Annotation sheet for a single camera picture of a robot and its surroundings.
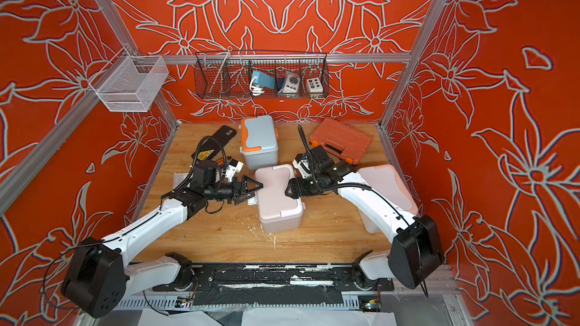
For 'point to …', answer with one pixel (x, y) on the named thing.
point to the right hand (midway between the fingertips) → (289, 192)
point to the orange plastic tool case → (341, 140)
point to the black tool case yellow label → (211, 147)
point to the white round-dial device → (291, 87)
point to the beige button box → (315, 87)
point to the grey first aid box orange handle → (259, 143)
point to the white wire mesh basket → (130, 83)
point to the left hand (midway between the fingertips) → (258, 190)
